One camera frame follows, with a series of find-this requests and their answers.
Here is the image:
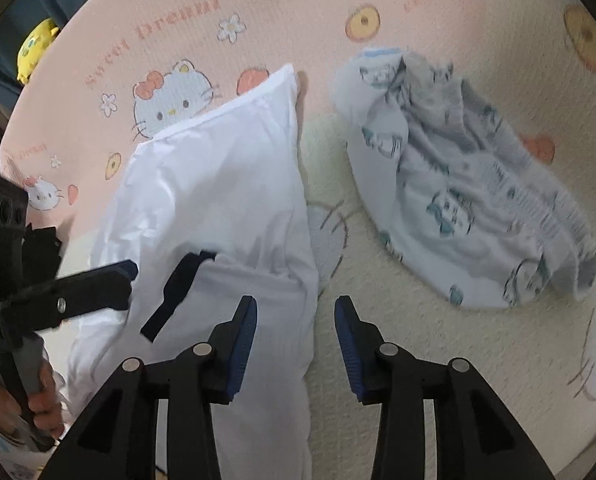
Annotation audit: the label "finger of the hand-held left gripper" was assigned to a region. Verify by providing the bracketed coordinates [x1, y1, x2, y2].
[25, 259, 140, 332]

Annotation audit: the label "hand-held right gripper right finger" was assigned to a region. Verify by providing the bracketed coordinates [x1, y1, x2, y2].
[334, 295, 554, 480]

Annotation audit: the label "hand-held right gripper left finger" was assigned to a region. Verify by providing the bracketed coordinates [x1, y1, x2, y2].
[40, 295, 258, 480]

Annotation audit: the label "white navy trimmed t-shirt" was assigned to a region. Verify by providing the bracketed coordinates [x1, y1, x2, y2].
[67, 249, 320, 480]

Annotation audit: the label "white garment with strap loops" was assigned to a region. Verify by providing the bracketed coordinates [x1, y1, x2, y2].
[88, 62, 319, 291]

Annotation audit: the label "light blue printed shorts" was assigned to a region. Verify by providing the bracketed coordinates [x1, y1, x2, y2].
[330, 47, 596, 309]

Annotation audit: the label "person's left hand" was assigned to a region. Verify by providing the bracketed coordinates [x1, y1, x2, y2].
[29, 361, 65, 439]

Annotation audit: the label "pink and cream printed blanket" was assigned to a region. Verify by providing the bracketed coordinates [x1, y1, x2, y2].
[0, 0, 596, 476]

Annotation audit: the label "yellow plush toy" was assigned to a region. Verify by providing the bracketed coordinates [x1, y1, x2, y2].
[17, 17, 60, 86]

